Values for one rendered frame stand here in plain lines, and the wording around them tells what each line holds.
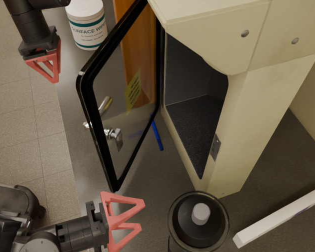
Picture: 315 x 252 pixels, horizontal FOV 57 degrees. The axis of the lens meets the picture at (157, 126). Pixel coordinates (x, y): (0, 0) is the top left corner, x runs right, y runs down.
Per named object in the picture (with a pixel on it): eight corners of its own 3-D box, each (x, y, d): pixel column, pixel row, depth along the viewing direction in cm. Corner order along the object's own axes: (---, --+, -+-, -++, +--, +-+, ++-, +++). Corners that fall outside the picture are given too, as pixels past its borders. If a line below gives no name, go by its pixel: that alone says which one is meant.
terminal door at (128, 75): (159, 106, 88) (160, -27, 55) (114, 195, 72) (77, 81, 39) (156, 105, 88) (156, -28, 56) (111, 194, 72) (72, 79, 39)
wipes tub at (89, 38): (104, 26, 119) (98, -9, 106) (112, 46, 111) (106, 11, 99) (72, 33, 116) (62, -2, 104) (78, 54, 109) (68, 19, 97)
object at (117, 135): (125, 145, 61) (122, 129, 56) (120, 153, 60) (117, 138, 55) (116, 142, 61) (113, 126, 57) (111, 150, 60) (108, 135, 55)
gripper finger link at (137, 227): (148, 231, 54) (98, 247, 51) (145, 246, 59) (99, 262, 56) (137, 200, 58) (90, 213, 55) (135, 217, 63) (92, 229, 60)
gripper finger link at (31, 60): (71, 69, 69) (55, 30, 63) (69, 83, 63) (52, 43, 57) (43, 76, 69) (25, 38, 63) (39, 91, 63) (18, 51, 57)
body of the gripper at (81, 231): (104, 232, 48) (57, 246, 46) (105, 255, 55) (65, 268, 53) (95, 198, 52) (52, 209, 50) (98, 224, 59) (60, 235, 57)
